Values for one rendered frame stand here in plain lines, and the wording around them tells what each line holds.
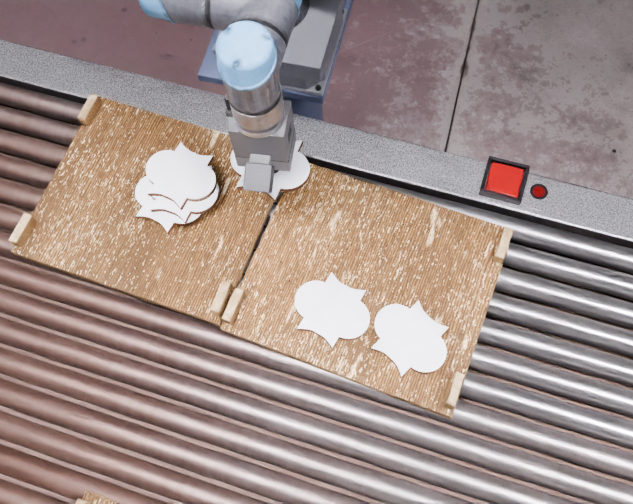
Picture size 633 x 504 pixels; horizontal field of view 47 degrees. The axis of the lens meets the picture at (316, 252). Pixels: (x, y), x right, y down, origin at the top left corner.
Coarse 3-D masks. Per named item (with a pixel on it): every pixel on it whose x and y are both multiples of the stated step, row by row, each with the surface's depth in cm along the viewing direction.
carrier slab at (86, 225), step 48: (96, 144) 139; (144, 144) 139; (192, 144) 138; (48, 192) 136; (96, 192) 135; (240, 192) 134; (48, 240) 132; (96, 240) 132; (144, 240) 131; (192, 240) 131; (240, 240) 130; (144, 288) 128; (192, 288) 127
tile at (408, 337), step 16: (416, 304) 123; (384, 320) 122; (400, 320) 122; (416, 320) 122; (432, 320) 122; (384, 336) 121; (400, 336) 121; (416, 336) 121; (432, 336) 121; (384, 352) 120; (400, 352) 120; (416, 352) 120; (432, 352) 120; (400, 368) 119; (416, 368) 119; (432, 368) 119
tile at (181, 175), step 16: (160, 160) 132; (176, 160) 132; (192, 160) 132; (208, 160) 132; (160, 176) 131; (176, 176) 131; (192, 176) 130; (208, 176) 130; (160, 192) 130; (176, 192) 129; (192, 192) 129; (208, 192) 129
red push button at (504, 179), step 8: (496, 168) 134; (504, 168) 134; (512, 168) 134; (488, 176) 134; (496, 176) 133; (504, 176) 133; (512, 176) 133; (520, 176) 133; (488, 184) 133; (496, 184) 133; (504, 184) 133; (512, 184) 133; (520, 184) 133; (504, 192) 132; (512, 192) 132
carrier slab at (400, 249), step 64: (320, 192) 133; (384, 192) 132; (256, 256) 129; (320, 256) 128; (384, 256) 128; (448, 256) 127; (256, 320) 125; (448, 320) 123; (384, 384) 119; (448, 384) 119
